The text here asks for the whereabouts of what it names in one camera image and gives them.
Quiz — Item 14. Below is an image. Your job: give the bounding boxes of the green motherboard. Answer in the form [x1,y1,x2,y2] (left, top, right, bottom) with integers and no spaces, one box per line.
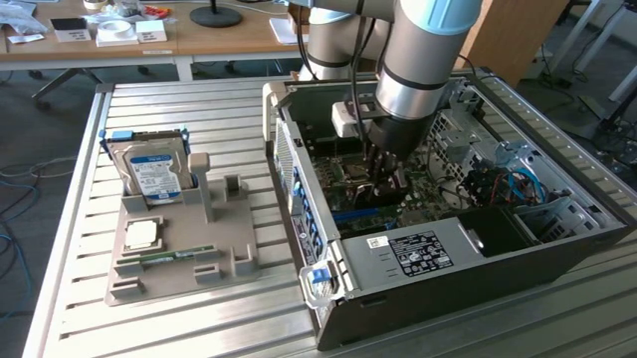
[311,148,463,238]

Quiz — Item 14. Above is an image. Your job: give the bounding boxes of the flat white box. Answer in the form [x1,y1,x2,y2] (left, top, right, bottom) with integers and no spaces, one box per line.
[95,32,140,48]

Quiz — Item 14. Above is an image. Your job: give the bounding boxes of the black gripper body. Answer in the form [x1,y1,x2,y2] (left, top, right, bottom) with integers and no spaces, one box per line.
[366,113,435,160]

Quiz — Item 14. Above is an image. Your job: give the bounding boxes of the white card with red print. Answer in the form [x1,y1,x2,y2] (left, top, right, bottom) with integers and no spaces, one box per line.
[6,33,45,45]

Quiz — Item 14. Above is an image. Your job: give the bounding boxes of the hard disk with blue rails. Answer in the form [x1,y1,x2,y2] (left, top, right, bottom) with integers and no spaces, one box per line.
[99,128,193,206]

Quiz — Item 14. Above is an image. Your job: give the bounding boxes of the white paper stack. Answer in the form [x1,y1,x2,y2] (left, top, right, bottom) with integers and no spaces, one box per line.
[270,16,312,45]

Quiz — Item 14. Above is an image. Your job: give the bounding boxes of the grey parts rack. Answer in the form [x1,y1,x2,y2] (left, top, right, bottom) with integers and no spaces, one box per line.
[104,151,264,309]

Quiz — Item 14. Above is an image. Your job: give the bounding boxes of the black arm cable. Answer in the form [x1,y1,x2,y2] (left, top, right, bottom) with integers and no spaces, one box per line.
[295,16,379,128]

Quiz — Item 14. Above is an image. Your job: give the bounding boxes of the metal disk bay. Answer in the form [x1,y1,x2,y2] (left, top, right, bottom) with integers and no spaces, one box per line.
[511,193,606,245]

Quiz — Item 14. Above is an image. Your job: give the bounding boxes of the open black PC case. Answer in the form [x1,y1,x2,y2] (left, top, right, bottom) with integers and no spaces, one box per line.
[262,66,637,351]

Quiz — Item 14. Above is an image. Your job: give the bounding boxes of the grey plastic bag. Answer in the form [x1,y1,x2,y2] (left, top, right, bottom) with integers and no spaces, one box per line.
[0,0,49,37]

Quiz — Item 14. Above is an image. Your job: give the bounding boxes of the black cable behind case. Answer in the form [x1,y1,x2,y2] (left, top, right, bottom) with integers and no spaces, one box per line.
[455,54,477,78]

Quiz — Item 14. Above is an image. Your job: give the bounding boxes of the plain white box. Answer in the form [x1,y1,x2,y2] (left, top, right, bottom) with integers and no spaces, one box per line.
[135,19,167,44]

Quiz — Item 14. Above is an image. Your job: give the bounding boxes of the blue case latch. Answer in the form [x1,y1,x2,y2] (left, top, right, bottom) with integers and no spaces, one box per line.
[307,268,332,287]

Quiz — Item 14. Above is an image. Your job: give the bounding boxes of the blue floor cable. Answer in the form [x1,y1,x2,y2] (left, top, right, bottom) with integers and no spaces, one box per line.
[0,175,39,321]

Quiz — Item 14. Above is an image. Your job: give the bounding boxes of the grey power supply unit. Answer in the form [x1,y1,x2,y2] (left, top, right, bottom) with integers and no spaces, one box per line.
[339,217,486,292]

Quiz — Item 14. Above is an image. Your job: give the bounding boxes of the white box with black lid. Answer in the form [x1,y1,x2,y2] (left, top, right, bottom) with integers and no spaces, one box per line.
[49,17,92,43]

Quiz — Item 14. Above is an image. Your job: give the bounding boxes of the white table leg frame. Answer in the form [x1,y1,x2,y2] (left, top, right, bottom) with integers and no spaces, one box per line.
[546,0,637,101]

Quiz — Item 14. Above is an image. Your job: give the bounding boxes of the black round lamp base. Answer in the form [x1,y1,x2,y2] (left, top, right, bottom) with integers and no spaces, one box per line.
[189,0,244,28]

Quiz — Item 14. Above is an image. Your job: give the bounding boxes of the orange small parts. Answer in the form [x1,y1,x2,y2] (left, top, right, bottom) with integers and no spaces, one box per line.
[141,3,176,20]

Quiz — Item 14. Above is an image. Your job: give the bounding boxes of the CPU socket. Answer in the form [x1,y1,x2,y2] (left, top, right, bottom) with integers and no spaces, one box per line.
[335,154,372,183]

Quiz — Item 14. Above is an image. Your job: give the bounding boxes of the blue expansion slot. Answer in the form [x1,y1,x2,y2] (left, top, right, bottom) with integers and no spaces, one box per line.
[331,208,383,223]

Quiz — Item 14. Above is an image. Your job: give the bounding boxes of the green RAM stick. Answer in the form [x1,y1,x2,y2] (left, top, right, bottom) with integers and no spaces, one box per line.
[119,245,217,266]

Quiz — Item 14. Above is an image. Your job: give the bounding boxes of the blue data wire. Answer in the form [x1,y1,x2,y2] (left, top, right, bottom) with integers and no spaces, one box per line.
[505,168,549,205]

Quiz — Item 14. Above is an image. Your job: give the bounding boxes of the brown cardboard box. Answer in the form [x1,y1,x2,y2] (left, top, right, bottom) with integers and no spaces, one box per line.
[287,2,312,27]

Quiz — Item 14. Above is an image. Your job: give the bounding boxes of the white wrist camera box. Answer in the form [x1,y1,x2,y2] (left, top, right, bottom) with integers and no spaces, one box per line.
[330,101,379,138]

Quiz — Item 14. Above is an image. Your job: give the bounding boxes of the perforated metal drive cage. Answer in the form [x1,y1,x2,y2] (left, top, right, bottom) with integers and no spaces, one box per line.
[426,107,498,180]

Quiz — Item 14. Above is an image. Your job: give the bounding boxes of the silver CPU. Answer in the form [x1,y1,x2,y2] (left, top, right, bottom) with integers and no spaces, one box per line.
[123,222,163,250]

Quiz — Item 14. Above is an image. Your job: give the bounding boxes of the white tape roll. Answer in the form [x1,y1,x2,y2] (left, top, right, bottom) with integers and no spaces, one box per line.
[96,20,136,40]

